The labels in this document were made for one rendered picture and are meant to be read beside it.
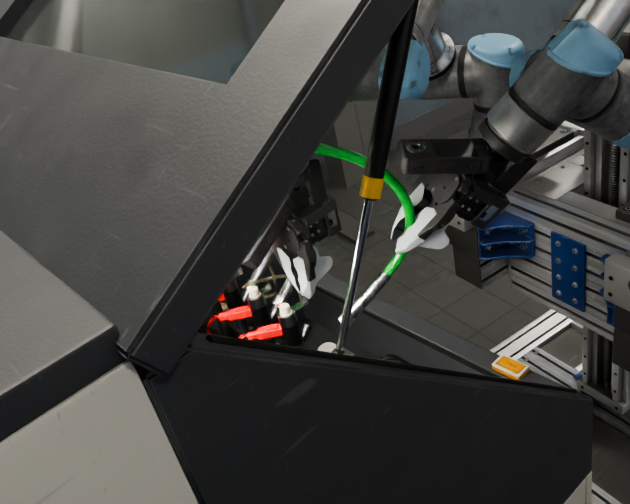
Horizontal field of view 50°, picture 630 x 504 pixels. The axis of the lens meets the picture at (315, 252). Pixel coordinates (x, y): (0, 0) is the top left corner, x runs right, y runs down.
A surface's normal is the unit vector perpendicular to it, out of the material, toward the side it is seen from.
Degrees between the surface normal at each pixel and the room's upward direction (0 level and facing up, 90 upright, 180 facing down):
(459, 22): 90
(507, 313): 0
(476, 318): 0
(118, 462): 90
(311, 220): 90
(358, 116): 90
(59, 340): 0
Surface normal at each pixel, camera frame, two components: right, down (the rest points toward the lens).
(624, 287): -0.82, 0.44
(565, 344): -0.20, -0.83
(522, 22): 0.53, 0.36
